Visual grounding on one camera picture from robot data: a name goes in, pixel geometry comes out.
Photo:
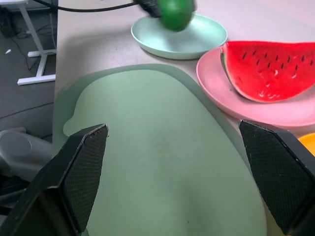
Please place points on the small white floor scrap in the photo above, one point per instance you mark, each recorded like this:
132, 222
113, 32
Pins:
8, 51

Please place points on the silver robot body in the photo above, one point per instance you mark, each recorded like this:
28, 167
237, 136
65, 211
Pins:
17, 147

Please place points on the round green fruit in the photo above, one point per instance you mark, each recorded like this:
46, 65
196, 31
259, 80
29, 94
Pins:
174, 14

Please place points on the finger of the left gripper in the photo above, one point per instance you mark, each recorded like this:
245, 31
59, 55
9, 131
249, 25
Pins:
150, 7
194, 5

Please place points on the white desk frame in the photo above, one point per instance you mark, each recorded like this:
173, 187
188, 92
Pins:
42, 65

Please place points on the black box on floor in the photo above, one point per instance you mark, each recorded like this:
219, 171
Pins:
6, 27

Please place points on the yellow plate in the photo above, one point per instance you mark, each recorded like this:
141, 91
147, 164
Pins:
310, 143

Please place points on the mint green plate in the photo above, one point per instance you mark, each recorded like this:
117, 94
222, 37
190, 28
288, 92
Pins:
204, 37

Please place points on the red watermelon slice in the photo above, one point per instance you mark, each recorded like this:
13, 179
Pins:
270, 73

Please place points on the pink plate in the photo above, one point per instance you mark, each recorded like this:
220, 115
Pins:
221, 93

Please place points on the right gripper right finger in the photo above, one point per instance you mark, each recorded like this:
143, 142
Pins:
278, 177

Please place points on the large pale green tray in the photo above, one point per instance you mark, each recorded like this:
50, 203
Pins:
160, 147

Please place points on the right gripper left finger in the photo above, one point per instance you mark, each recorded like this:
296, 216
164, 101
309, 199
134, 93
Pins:
73, 177

